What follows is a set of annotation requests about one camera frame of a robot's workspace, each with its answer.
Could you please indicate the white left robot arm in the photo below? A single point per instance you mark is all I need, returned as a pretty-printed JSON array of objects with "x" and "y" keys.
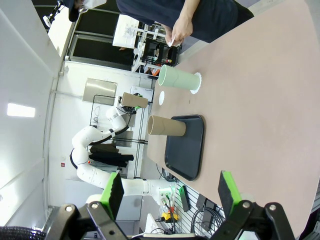
[{"x": 82, "y": 145}]

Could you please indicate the black coat on rack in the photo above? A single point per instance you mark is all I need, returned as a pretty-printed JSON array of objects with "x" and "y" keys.
[{"x": 107, "y": 155}]

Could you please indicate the white computer monitor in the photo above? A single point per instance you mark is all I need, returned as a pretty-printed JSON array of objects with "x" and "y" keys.
[{"x": 125, "y": 31}]

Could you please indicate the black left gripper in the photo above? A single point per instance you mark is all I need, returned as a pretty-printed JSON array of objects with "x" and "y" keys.
[{"x": 128, "y": 110}]

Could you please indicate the black flat box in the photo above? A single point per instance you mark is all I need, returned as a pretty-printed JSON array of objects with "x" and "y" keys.
[{"x": 184, "y": 197}]

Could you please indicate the red fire alarm button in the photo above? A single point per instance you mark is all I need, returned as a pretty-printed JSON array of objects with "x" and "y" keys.
[{"x": 63, "y": 164}]

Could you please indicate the grey metal wall panel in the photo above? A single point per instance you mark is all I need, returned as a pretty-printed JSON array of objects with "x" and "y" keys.
[{"x": 100, "y": 90}]

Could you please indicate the person's left forearm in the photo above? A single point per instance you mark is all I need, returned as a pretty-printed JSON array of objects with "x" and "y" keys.
[{"x": 193, "y": 7}]

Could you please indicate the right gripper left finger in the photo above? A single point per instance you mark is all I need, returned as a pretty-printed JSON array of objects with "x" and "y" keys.
[{"x": 105, "y": 215}]

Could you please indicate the white scalloped paper coaster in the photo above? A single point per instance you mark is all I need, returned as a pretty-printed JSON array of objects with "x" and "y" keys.
[
  {"x": 162, "y": 98},
  {"x": 197, "y": 91}
]

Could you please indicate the tall brown cup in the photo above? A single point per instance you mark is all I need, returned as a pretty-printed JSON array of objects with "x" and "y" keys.
[
  {"x": 167, "y": 127},
  {"x": 135, "y": 100}
]

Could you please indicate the yellow emergency stop box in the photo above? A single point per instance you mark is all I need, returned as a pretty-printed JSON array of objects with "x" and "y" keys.
[{"x": 167, "y": 216}]

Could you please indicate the black frame shelf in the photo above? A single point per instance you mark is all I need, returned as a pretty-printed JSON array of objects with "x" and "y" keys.
[{"x": 172, "y": 56}]

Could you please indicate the camera on stand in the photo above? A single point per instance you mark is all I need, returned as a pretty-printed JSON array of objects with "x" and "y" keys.
[{"x": 47, "y": 21}]

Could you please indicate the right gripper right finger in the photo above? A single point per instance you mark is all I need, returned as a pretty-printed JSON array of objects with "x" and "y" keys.
[{"x": 240, "y": 217}]

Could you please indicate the tall mint green cup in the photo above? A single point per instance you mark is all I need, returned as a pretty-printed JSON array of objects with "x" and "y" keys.
[{"x": 180, "y": 78}]

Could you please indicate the black clothes rack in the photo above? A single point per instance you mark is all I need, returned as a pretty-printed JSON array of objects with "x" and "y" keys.
[{"x": 140, "y": 160}]

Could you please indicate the ceiling light panel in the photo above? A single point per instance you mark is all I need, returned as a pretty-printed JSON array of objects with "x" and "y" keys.
[{"x": 21, "y": 110}]

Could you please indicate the person in navy t-shirt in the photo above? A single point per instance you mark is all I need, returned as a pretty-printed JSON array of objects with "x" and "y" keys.
[{"x": 212, "y": 20}]

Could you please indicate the black plastic serving tray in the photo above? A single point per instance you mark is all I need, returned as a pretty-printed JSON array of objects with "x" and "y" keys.
[{"x": 186, "y": 150}]

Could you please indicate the person's left hand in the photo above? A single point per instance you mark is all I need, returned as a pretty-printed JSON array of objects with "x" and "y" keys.
[{"x": 182, "y": 27}]

